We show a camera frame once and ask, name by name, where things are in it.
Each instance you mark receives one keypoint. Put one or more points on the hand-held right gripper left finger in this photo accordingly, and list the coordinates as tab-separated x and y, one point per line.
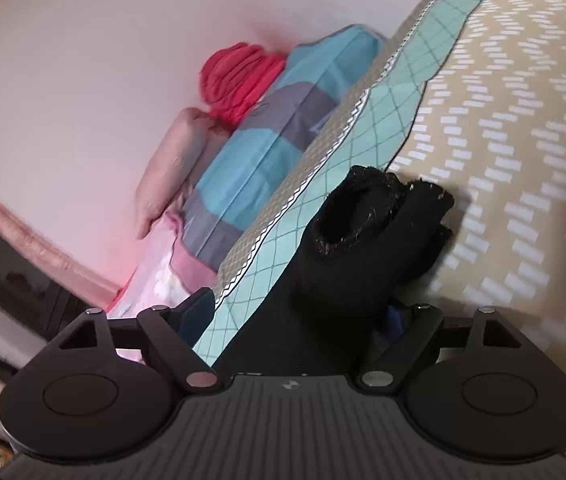
198	320

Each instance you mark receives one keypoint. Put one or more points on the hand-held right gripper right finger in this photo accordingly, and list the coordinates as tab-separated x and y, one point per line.
397	322

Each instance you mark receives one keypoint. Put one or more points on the black pants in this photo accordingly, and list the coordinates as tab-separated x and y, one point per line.
343	270

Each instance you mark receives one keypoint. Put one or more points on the pink pillow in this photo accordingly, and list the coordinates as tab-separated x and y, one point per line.
173	170

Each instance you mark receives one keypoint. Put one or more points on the dark furniture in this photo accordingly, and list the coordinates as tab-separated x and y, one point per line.
8	270

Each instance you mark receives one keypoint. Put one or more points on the patterned beige teal bed blanket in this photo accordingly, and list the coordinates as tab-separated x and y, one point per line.
513	135

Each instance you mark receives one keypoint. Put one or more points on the red folded cloth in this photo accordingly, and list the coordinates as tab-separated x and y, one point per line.
238	80

